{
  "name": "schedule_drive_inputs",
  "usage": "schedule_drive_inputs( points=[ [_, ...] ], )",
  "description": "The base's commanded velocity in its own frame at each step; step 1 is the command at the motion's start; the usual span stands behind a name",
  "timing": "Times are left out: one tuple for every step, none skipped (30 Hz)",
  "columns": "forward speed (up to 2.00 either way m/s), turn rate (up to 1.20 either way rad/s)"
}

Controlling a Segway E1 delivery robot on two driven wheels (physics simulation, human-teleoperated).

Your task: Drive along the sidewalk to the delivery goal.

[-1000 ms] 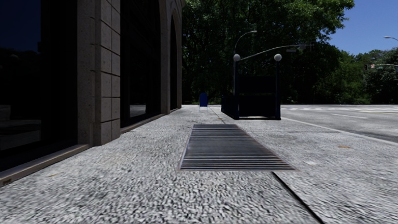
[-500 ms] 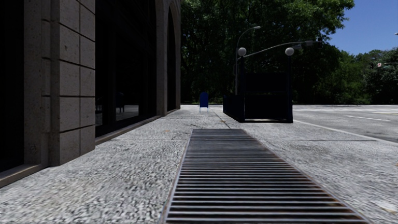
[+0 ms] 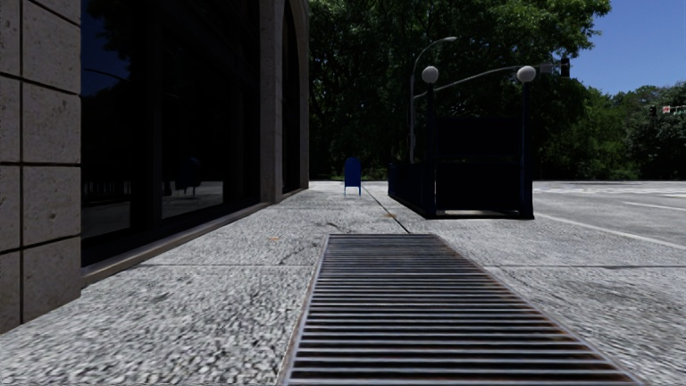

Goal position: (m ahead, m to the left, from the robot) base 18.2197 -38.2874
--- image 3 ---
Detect blue letter box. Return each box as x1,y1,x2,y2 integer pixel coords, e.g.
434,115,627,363
344,157,363,197

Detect trees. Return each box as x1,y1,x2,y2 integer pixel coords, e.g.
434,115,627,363
308,0,686,182

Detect dark stairway railing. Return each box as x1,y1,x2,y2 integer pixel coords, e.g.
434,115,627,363
388,65,538,221

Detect rusty metal grate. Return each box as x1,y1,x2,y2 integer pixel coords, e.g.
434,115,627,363
277,232,645,386

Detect pale stone building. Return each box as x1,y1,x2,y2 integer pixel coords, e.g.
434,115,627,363
0,0,315,334

